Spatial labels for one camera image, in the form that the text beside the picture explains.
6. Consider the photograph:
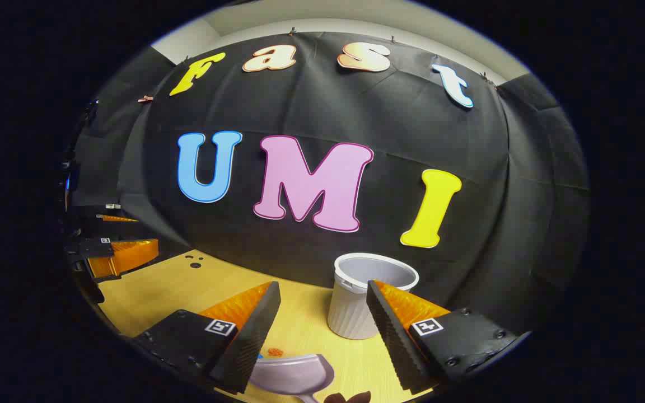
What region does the white ribbed garbage bin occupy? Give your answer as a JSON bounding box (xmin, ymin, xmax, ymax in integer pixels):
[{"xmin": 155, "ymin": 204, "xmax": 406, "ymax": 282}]
[{"xmin": 327, "ymin": 252, "xmax": 420, "ymax": 340}]

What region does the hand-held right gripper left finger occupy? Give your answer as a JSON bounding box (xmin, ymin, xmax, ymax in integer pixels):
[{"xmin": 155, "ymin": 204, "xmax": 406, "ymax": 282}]
[{"xmin": 132, "ymin": 281, "xmax": 282, "ymax": 395}]

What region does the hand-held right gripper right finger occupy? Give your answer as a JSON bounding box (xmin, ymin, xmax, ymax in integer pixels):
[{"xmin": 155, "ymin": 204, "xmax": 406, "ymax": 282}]
[{"xmin": 366, "ymin": 279, "xmax": 532, "ymax": 394}]

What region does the black backdrop cloth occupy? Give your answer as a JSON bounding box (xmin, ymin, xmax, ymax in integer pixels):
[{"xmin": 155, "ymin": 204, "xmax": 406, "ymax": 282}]
[{"xmin": 68, "ymin": 31, "xmax": 591, "ymax": 336}]

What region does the lilac plastic dustpan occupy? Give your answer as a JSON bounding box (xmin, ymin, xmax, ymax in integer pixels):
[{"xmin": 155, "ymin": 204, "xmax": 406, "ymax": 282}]
[{"xmin": 249, "ymin": 354, "xmax": 335, "ymax": 403}]

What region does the small lilac broom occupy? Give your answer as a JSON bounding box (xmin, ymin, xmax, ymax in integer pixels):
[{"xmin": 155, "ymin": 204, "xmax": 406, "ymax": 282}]
[{"xmin": 322, "ymin": 391, "xmax": 372, "ymax": 403}]

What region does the wooden desktop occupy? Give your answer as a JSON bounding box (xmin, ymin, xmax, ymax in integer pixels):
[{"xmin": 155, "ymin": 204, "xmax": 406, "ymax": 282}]
[{"xmin": 97, "ymin": 249, "xmax": 441, "ymax": 403}]

